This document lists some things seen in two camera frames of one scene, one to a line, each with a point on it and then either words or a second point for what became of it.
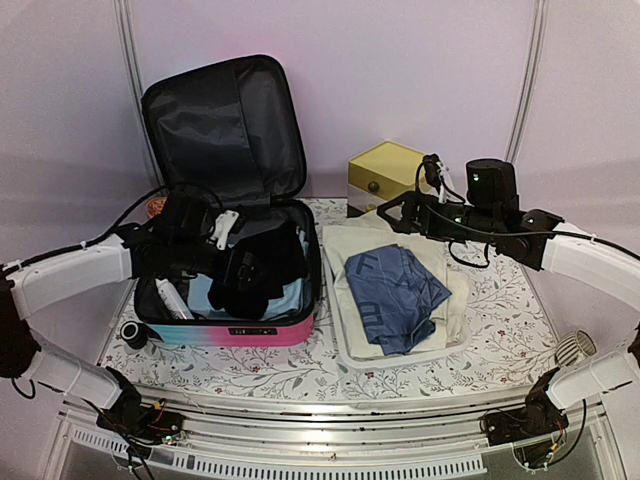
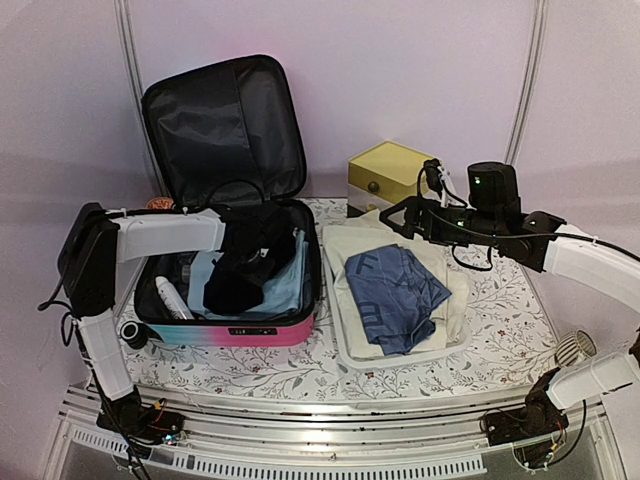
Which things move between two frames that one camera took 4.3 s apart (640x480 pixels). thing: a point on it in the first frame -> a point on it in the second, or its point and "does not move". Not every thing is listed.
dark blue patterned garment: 396,296 does not move
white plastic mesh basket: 366,363 does not move
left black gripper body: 188,259 -> 248,268
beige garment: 373,230 does not move
